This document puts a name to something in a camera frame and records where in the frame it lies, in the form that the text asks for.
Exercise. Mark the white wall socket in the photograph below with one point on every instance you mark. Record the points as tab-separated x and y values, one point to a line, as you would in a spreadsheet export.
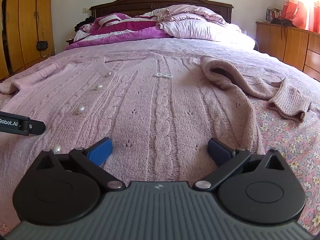
85	9

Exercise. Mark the magenta and white quilt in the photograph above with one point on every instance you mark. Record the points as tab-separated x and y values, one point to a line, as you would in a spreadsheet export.
130	27

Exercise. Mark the pink ruffled pillow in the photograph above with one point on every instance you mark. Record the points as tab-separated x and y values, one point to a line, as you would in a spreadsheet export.
190	12

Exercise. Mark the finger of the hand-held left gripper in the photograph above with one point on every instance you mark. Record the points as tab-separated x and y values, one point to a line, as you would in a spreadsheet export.
36	127

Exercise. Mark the black handbag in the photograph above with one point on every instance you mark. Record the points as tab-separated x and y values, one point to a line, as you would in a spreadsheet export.
42	45

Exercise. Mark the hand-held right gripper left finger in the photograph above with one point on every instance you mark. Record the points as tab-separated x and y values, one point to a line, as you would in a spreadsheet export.
100	153

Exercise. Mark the row of books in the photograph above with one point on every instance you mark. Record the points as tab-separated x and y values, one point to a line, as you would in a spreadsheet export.
273	15

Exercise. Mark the wooden side cabinet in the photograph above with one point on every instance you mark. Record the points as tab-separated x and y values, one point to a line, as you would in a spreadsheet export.
290	45

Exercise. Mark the wooden wardrobe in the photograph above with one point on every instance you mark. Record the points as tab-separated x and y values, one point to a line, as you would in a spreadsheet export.
27	17

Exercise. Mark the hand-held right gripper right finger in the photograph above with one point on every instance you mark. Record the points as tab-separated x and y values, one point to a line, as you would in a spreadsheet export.
220	153

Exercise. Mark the dark wooden bed headboard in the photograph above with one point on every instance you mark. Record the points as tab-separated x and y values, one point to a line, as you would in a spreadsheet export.
160	1

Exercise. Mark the black clothes pile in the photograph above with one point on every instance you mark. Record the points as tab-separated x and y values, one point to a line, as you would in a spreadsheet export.
83	23

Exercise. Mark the wooden nightstand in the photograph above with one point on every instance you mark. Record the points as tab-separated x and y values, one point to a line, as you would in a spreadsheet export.
70	40

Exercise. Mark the floral bed sheet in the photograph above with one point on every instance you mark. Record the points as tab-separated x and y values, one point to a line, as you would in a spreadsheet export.
287	142

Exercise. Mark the orange and white curtain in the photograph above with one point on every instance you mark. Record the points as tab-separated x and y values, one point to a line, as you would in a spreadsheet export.
300	7

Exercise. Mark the pink knit cardigan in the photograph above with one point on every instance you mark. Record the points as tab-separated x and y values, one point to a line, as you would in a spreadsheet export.
160	115

